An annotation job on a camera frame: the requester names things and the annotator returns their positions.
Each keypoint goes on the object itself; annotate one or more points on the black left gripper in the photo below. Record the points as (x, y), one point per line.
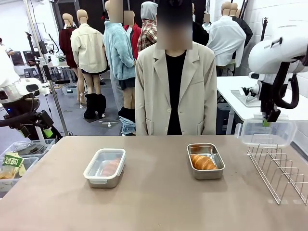
(44, 119)

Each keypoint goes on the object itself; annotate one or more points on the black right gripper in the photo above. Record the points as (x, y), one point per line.
(267, 101)

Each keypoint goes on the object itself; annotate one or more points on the clear plastic clip lid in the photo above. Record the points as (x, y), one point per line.
(113, 152)
(276, 133)

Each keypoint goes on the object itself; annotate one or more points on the perforated steel baking tray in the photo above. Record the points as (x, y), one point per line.
(238, 96)

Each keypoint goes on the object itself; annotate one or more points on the golden croissant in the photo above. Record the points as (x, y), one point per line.
(203, 162)
(110, 167)

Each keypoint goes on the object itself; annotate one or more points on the rectangular steel container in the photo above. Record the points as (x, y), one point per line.
(113, 183)
(207, 174)

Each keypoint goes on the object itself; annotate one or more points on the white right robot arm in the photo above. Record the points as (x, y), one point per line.
(272, 55)

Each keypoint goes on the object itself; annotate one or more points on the white stand pole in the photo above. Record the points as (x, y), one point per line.
(40, 135)

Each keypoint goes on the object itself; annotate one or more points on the black bag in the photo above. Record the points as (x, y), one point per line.
(57, 136)

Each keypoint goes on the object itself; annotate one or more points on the clear plastic storage bin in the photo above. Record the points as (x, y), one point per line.
(41, 144)
(30, 163)

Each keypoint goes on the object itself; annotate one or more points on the slanted aluminium pole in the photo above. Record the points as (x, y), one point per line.
(56, 101)

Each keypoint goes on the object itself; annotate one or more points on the green snack bag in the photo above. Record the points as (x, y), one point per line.
(10, 161)

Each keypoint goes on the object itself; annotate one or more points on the white table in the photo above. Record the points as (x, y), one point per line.
(231, 84)

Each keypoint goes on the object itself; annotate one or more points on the black tripod stand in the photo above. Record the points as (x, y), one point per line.
(264, 29)

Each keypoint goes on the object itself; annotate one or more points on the mannequin in dark red sweater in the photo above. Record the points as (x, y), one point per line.
(66, 43)

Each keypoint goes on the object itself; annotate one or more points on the mannequin in black jacket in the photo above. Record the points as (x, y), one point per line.
(246, 29)

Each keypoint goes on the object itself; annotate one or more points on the mannequin in cream jacket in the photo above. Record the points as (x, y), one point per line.
(89, 48)

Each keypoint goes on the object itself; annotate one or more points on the person in beige blazer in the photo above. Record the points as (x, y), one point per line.
(175, 84)

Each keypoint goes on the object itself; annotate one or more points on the mannequin in blue fleece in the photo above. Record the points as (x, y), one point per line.
(118, 53)

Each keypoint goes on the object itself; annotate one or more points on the mannequin in black clothes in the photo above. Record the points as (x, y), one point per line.
(199, 33)

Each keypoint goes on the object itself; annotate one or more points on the mannequin in red jacket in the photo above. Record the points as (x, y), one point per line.
(134, 36)

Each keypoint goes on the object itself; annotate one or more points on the mannequin in plaid shirt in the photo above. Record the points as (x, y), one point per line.
(146, 36)

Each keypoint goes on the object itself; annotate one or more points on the metal mannequin base plate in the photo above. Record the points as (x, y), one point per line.
(109, 124)

